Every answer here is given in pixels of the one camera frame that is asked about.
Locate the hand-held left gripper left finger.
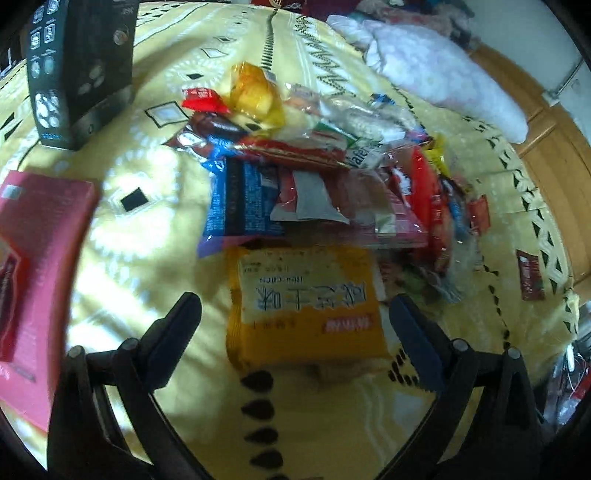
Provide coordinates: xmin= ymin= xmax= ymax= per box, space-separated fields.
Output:
xmin=48 ymin=292 xmax=208 ymax=480

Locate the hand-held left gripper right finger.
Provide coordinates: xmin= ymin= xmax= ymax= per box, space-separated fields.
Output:
xmin=376 ymin=294 xmax=546 ymax=480

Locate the orange-yellow snack packet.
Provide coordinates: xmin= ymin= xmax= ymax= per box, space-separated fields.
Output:
xmin=225 ymin=246 xmax=393 ymax=370

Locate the pile of assorted snacks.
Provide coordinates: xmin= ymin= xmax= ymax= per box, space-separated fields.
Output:
xmin=164 ymin=62 xmax=492 ymax=303

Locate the yellow printed blanket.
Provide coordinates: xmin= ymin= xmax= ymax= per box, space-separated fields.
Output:
xmin=0 ymin=2 xmax=580 ymax=480

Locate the dark red sachet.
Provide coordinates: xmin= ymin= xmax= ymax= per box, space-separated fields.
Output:
xmin=516 ymin=249 xmax=541 ymax=302

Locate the pink flat box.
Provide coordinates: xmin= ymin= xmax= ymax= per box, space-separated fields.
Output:
xmin=0 ymin=170 xmax=103 ymax=432

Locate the small red wrapper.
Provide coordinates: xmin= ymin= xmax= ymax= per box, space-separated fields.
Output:
xmin=181 ymin=88 xmax=232 ymax=115

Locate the wooden headboard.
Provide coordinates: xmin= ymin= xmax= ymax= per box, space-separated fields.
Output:
xmin=466 ymin=44 xmax=591 ymax=305

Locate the yellow translucent packet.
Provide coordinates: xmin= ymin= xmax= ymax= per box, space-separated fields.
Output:
xmin=229 ymin=62 xmax=286 ymax=129

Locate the white floral quilt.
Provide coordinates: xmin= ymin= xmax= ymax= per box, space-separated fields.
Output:
xmin=328 ymin=14 xmax=529 ymax=144

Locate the black product box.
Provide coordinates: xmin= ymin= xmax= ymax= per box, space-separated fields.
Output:
xmin=25 ymin=0 xmax=139 ymax=151

